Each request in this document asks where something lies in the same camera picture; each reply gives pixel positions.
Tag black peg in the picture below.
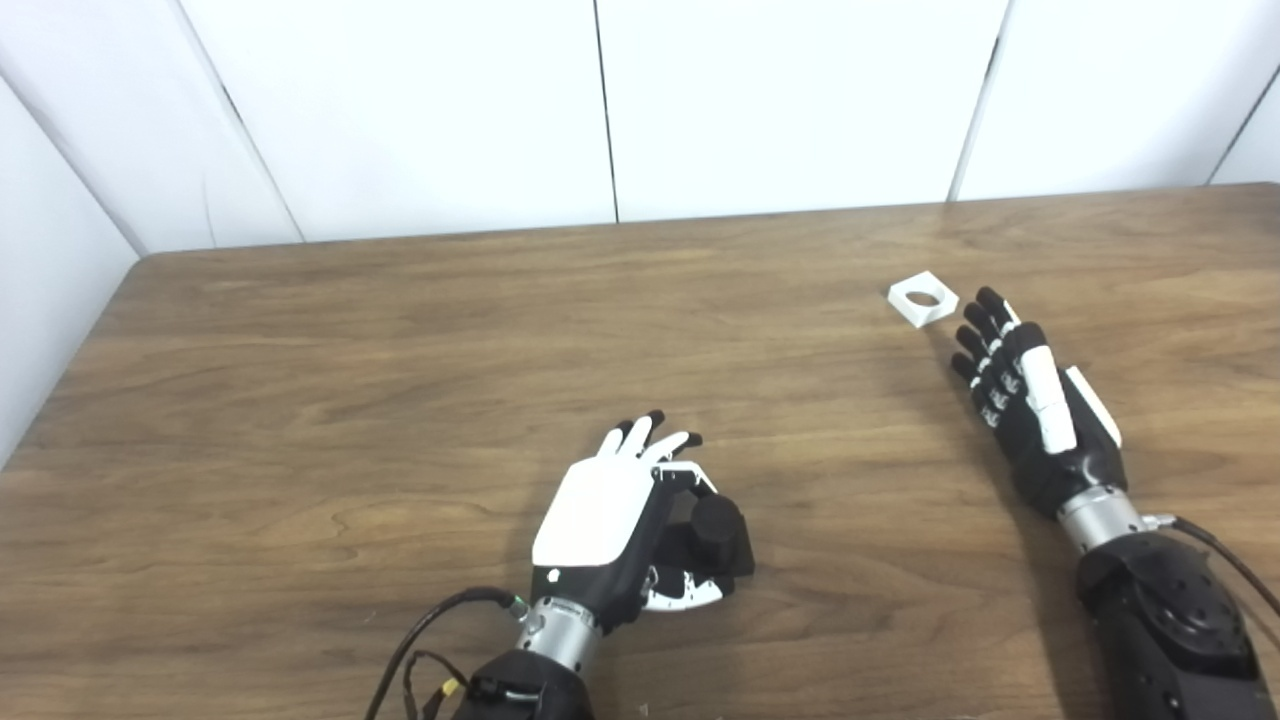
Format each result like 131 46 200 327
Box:
665 494 756 581

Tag thick black left wrist cable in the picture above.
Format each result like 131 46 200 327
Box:
365 587 529 720

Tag white and black left hand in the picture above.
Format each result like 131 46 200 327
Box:
531 410 729 631

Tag white and black right hand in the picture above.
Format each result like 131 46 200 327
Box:
950 287 1128 519

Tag thin cable with yellow plug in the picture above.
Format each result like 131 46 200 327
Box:
403 650 471 720

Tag thick black right wrist cable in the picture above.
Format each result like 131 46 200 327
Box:
1145 515 1280 616

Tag thick black wrist cable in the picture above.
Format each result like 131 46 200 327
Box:
365 587 529 720
1145 515 1280 616

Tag white square piece with hole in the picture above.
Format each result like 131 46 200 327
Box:
887 271 960 329

